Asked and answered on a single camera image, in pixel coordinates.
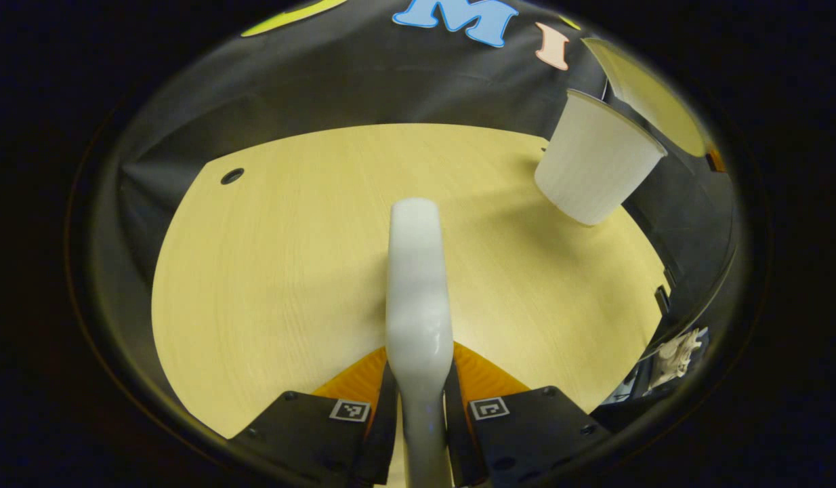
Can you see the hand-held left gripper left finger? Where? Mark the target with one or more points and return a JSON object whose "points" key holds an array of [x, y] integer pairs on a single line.
{"points": [[303, 434]]}

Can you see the pale wooden board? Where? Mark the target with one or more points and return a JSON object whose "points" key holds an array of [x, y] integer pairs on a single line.
{"points": [[652, 95]]}

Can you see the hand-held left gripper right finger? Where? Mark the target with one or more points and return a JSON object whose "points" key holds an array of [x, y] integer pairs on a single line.
{"points": [[533, 434]]}

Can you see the wooden desktop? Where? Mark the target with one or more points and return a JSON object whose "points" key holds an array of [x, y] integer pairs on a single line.
{"points": [[289, 271]]}

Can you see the small grey broom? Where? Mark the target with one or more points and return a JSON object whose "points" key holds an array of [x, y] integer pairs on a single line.
{"points": [[418, 285]]}

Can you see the white crumpled cloth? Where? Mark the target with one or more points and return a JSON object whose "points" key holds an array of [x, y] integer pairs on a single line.
{"points": [[675, 356]]}

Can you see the white ribbed garbage bin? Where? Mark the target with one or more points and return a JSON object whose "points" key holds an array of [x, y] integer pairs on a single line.
{"points": [[594, 163]]}

